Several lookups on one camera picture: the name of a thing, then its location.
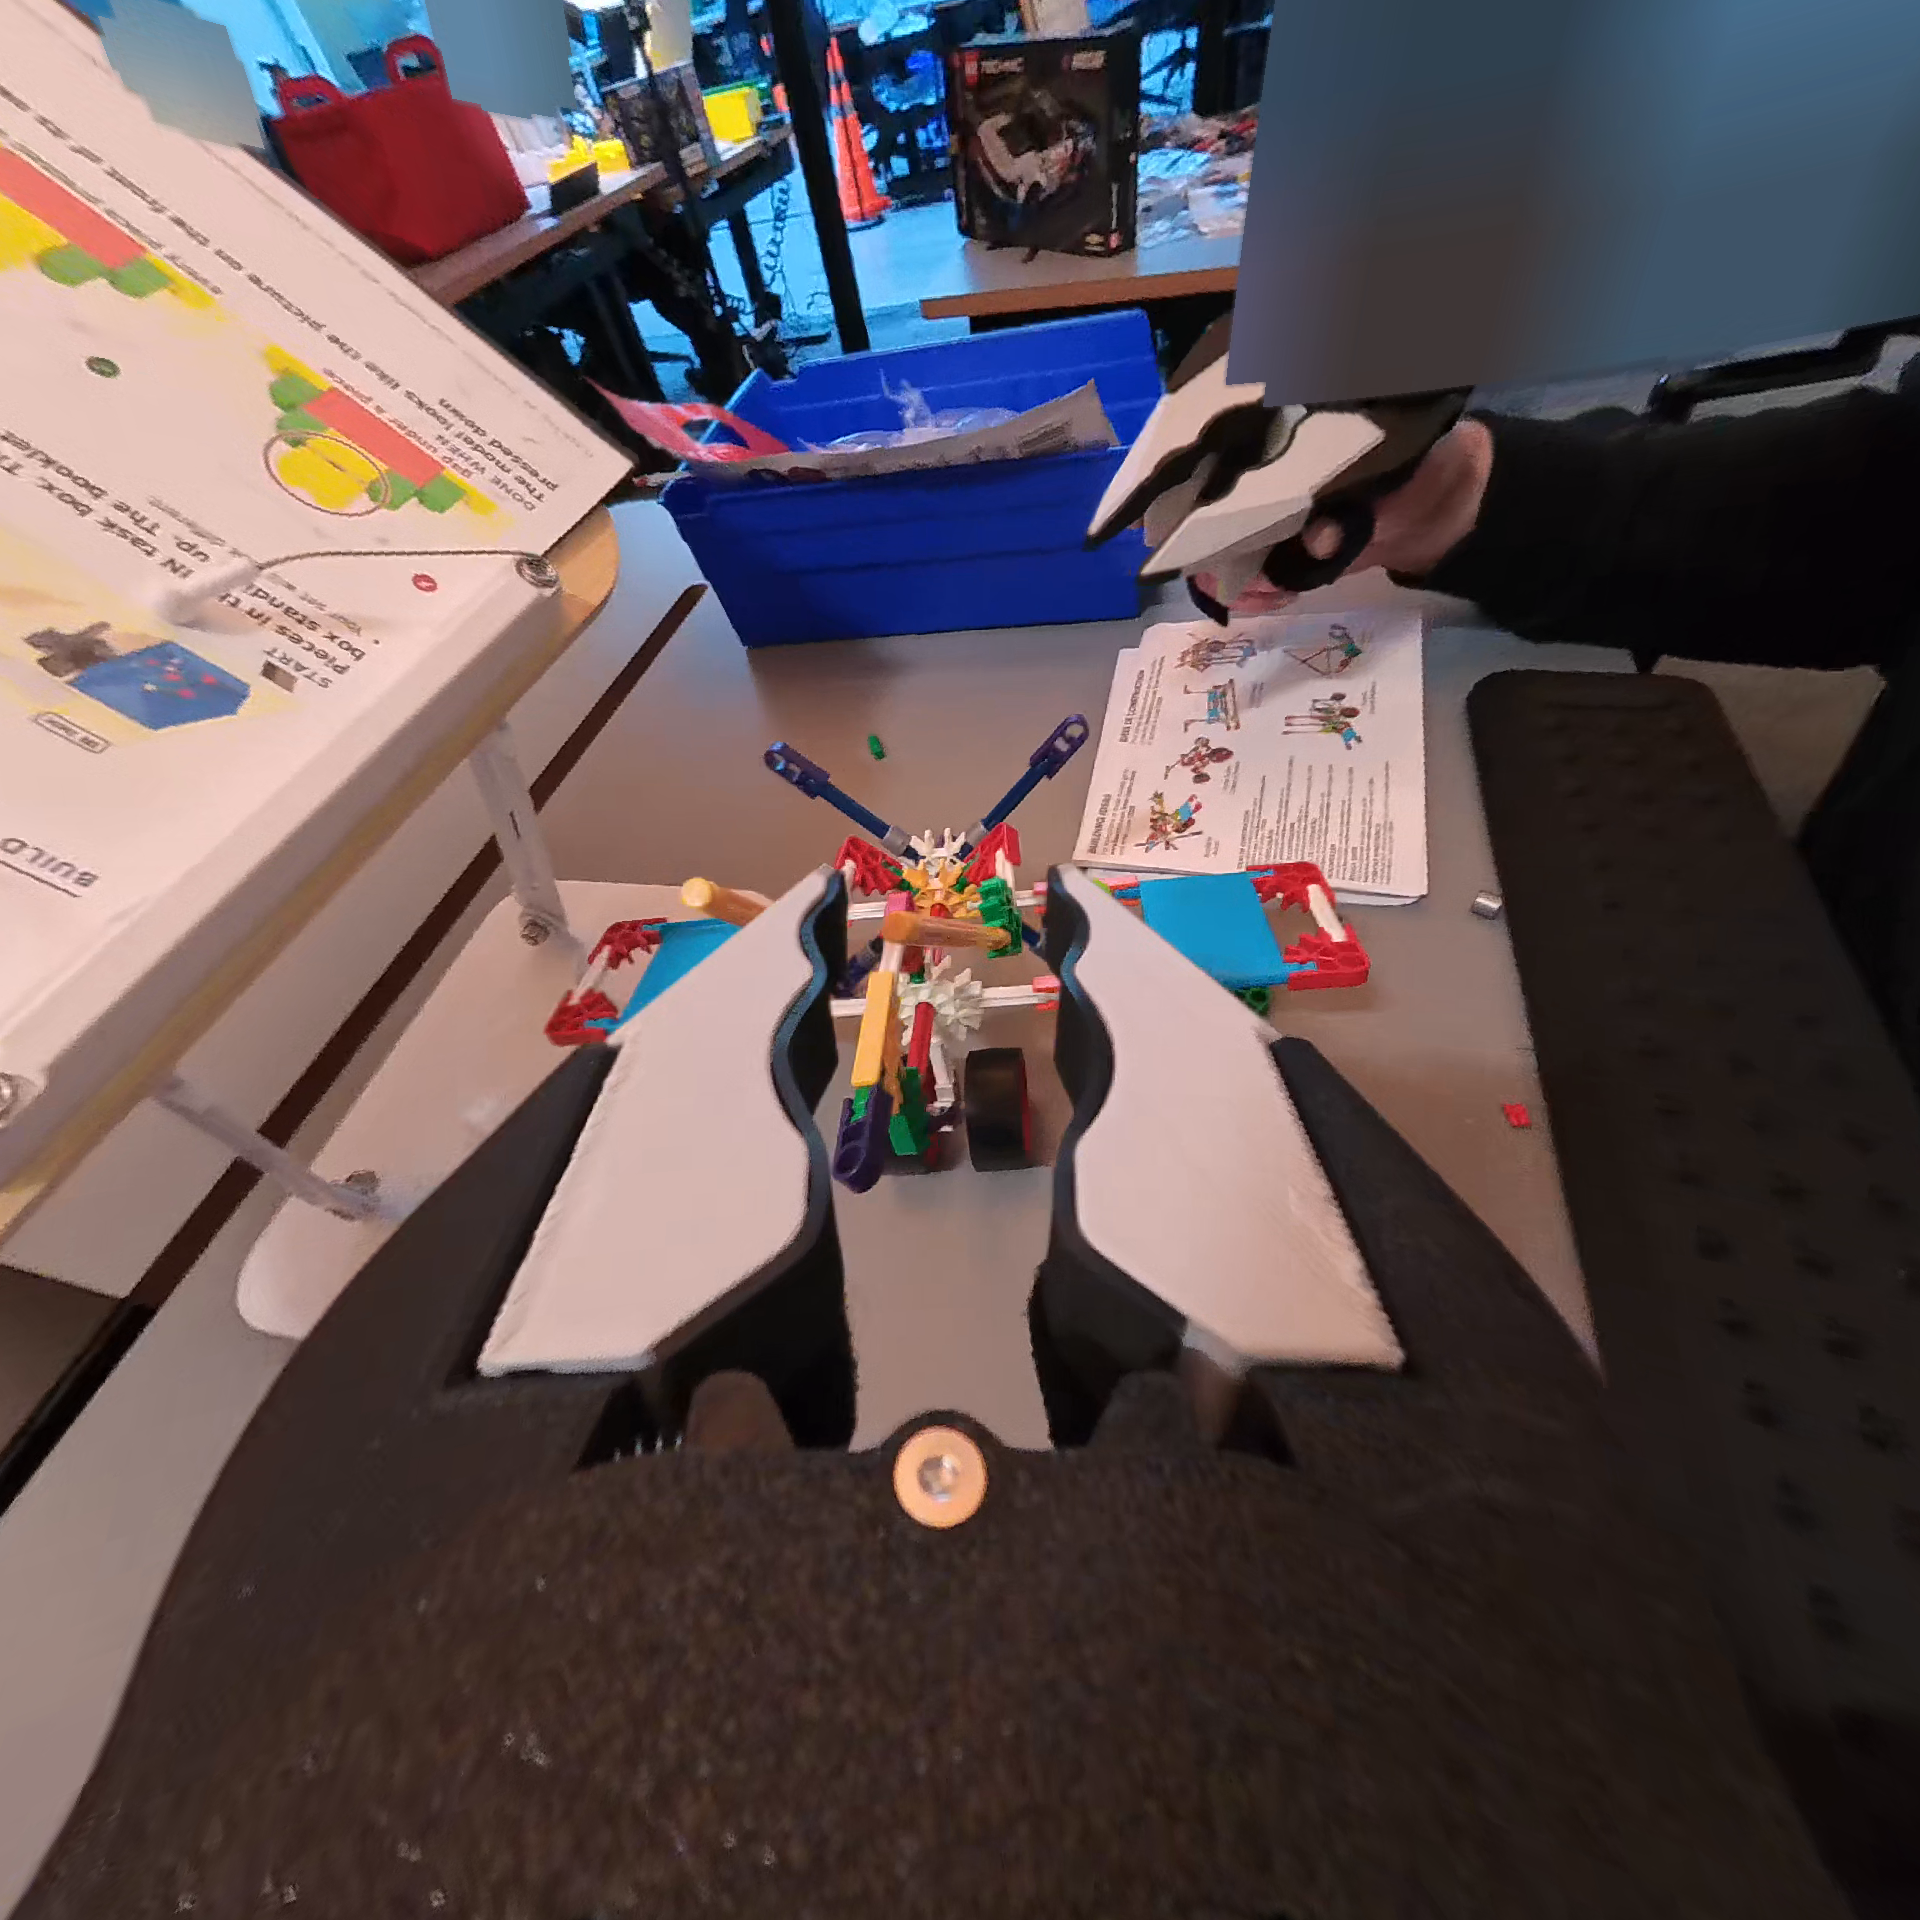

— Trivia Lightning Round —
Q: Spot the wooden and white book stand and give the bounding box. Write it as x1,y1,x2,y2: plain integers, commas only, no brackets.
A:
0,510,752,1338

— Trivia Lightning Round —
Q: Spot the black toy box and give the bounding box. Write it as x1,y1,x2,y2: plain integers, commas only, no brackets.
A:
949,27,1144,255

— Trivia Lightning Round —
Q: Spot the person's right hand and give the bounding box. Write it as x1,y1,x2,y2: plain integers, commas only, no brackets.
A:
1363,422,1497,586

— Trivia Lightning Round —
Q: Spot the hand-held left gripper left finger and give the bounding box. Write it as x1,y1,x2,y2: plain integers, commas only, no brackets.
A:
476,865,853,1451

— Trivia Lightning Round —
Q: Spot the orange traffic cone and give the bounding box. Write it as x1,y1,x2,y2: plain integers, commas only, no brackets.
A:
826,37,889,226

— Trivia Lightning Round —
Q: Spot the blue plastic bin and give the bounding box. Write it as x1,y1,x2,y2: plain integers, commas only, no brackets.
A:
663,306,1169,649

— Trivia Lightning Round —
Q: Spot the toy instruction booklet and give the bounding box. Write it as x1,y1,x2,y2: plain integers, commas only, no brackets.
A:
1072,609,1432,906

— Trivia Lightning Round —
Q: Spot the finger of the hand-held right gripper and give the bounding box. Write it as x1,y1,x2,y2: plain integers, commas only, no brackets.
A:
1136,403,1391,582
1083,364,1277,548

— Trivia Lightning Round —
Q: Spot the colourful construction toy plane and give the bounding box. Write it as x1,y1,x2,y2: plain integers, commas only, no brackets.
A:
544,715,1370,1197

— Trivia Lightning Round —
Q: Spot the printed instruction sheet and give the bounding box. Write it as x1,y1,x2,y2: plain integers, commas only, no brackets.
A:
0,0,636,963

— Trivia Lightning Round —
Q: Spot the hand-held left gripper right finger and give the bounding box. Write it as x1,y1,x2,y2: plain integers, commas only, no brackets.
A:
1032,865,1408,1451

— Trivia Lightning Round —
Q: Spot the person's right forearm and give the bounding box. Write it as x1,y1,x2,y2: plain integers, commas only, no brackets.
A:
1388,353,1920,676

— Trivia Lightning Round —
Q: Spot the black perforated pad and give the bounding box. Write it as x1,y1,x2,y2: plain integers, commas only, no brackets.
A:
1464,668,1920,1920

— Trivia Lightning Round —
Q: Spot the red tote bag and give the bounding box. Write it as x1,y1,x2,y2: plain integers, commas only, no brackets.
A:
271,37,531,265

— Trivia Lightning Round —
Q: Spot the clear plastic bag red header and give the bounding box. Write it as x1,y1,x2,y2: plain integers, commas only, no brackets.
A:
589,375,1124,485

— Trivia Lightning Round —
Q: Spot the black pole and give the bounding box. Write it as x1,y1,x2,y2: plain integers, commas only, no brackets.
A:
765,0,873,355

